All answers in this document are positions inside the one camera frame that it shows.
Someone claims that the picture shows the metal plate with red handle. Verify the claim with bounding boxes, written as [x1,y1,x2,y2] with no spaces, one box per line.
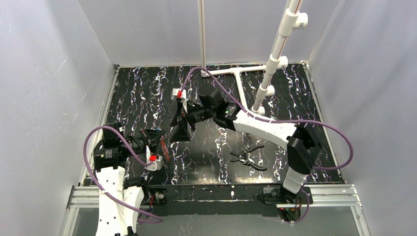
[161,139,171,162]

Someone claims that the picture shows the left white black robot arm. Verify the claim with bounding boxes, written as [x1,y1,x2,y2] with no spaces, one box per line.
[83,122,165,236]

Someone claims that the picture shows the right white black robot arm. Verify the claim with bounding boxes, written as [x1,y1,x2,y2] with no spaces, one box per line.
[170,88,322,205]

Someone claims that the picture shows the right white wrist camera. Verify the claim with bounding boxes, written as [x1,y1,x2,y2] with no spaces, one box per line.
[171,88,188,113]

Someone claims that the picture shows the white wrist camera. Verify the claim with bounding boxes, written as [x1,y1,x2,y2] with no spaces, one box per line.
[171,88,188,113]
[145,154,163,172]

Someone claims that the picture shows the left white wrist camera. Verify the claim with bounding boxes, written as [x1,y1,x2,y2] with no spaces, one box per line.
[145,154,163,172]

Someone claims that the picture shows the aluminium left rail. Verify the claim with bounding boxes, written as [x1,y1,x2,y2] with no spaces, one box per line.
[78,64,120,187]

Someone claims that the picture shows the aluminium rail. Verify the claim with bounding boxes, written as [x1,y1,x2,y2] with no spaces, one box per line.
[78,64,120,187]
[60,184,370,236]

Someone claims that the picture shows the black handled pliers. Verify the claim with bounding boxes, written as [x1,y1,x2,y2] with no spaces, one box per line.
[230,144,267,172]

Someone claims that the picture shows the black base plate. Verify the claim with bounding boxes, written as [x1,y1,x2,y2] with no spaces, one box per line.
[140,184,313,218]

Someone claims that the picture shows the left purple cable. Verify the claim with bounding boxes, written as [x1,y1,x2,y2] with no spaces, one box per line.
[83,125,164,225]

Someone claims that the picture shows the purple cable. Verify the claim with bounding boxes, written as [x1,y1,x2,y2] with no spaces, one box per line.
[180,66,354,225]
[83,125,164,225]

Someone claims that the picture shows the white PVC pipe frame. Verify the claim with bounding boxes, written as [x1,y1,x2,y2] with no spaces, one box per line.
[210,0,308,116]

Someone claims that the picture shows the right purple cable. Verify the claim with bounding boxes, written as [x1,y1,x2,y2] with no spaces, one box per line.
[180,66,354,225]

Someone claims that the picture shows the aluminium front rail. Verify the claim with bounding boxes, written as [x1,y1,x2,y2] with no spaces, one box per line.
[60,184,370,236]

